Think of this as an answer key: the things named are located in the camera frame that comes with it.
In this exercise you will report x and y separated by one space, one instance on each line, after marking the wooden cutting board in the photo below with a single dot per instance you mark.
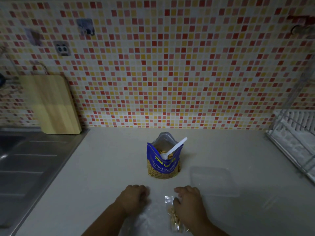
53 105

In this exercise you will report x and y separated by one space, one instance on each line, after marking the person's right hand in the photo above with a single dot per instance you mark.
190 206

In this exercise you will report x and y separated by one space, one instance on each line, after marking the person's left fingers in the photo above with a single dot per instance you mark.
144 191

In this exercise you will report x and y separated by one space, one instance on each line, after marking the person's left forearm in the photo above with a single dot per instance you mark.
108 222

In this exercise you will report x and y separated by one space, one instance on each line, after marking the person's right forearm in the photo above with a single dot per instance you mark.
209 228

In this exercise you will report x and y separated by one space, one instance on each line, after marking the clear adhesive wall hook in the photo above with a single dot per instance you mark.
33 36
85 26

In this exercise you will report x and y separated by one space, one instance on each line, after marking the person's right thumb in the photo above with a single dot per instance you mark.
176 203

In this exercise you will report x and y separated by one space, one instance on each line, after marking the small clear bag of peanuts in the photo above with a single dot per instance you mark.
172 217

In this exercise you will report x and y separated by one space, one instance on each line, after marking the stainless steel sink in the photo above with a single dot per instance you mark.
29 169

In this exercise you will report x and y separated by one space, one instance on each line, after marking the empty clear plastic bag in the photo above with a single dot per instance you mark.
147 221

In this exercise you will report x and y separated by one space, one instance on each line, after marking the blue peanut pouch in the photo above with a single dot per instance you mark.
163 167

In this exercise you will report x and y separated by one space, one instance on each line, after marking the grey wall socket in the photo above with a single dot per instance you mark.
62 48

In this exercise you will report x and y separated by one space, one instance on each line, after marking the white dish rack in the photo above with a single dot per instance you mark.
295 140

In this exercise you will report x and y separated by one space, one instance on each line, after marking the white plastic spoon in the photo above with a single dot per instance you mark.
175 147

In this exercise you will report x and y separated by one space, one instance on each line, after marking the person's left hand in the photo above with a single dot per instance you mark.
131 199

